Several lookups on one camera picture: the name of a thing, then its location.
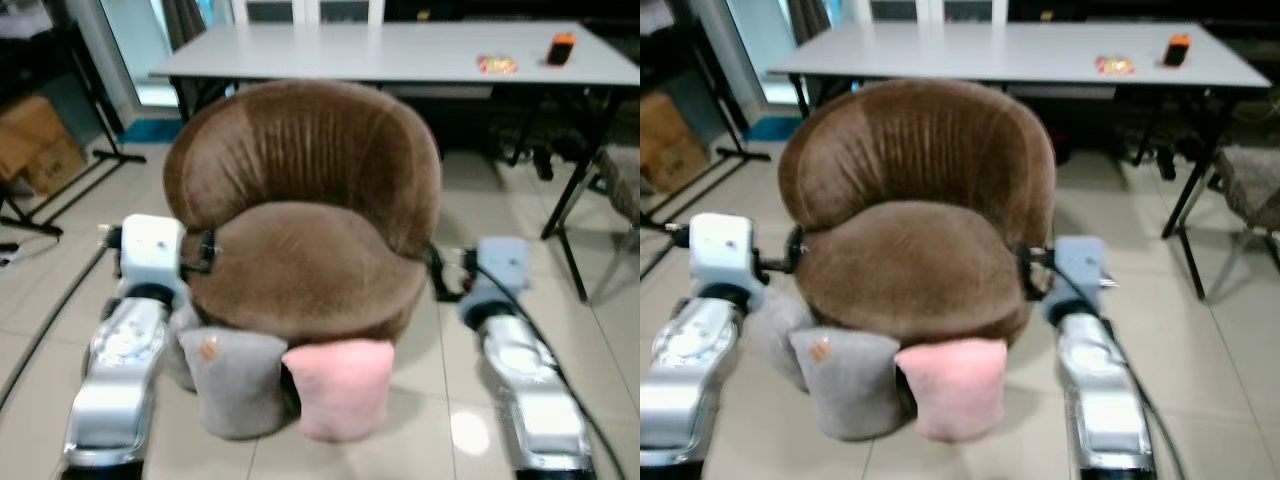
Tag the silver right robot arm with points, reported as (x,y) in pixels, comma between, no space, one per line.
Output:
(530,380)
(1100,380)

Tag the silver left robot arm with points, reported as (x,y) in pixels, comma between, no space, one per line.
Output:
(120,370)
(690,370)

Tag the grey fuzzy pillow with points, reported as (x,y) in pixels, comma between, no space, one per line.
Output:
(770,330)
(180,345)

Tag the blue floor mat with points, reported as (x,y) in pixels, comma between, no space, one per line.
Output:
(772,128)
(150,130)

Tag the brown round velvet sofa chair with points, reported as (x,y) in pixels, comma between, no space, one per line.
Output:
(300,170)
(915,170)

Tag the grey pillow with orange tag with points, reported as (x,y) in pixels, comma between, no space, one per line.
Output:
(238,385)
(850,385)

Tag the pink pillow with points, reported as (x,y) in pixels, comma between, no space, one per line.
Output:
(955,390)
(345,390)

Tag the brown cardboard box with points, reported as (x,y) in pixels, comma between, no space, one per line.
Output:
(35,145)
(672,145)

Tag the chair with grey fuzzy cover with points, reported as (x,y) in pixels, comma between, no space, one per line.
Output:
(1250,185)
(620,185)

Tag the white framed glass door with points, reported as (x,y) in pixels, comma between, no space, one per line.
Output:
(135,50)
(760,50)

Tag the colourful snack packet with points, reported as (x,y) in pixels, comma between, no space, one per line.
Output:
(1115,66)
(497,65)

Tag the grey table with black legs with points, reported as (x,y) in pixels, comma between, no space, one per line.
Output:
(380,52)
(1000,52)

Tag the orange and black device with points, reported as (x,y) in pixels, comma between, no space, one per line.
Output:
(561,49)
(1177,50)

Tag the white cabinet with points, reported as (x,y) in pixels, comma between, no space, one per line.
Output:
(930,10)
(310,10)

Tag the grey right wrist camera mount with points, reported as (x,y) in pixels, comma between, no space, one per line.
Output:
(500,265)
(1080,265)

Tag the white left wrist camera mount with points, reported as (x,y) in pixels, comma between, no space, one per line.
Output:
(722,250)
(150,250)

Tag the black metal stand frame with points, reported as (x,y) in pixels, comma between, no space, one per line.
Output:
(95,110)
(715,110)

